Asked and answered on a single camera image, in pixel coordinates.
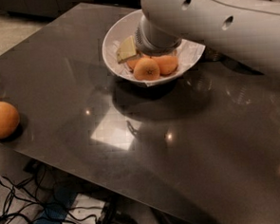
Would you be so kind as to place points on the large orange on table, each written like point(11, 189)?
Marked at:
point(9, 119)

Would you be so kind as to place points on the white bowl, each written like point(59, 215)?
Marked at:
point(124, 27)

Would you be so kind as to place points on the white paper napkin liner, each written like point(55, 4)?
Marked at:
point(188, 53)

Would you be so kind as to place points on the glass jar of nuts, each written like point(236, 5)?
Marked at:
point(213, 55)

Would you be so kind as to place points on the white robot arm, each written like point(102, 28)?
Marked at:
point(247, 31)

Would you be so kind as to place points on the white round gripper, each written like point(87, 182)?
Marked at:
point(156, 47)

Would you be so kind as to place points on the blue mat on floor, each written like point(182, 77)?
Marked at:
point(57, 208)

